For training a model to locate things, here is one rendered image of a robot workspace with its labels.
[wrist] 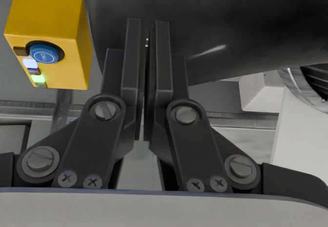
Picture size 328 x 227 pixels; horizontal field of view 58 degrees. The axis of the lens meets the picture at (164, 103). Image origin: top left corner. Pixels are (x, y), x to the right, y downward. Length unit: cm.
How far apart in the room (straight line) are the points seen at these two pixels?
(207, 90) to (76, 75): 55
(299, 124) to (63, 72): 39
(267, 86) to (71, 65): 51
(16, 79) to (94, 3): 83
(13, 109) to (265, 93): 71
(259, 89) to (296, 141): 34
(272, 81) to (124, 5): 66
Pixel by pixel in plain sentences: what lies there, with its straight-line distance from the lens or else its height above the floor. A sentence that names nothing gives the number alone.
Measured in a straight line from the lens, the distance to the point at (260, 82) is 82.
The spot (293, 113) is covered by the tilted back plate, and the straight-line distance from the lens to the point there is 50.
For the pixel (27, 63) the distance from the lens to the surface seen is 51.
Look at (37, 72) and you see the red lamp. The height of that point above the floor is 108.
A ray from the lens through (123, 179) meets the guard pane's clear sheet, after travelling 87.
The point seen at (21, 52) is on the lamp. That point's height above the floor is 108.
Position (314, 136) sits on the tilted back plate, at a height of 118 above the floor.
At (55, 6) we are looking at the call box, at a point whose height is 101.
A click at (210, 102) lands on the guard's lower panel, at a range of 97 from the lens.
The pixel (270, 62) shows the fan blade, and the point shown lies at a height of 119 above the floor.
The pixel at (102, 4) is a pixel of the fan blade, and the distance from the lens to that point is 20.
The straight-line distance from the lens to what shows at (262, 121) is 101.
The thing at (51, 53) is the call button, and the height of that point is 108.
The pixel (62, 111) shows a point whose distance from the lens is 93.
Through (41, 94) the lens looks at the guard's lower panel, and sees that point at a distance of 97.
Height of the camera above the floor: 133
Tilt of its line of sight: 24 degrees down
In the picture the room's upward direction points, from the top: 180 degrees counter-clockwise
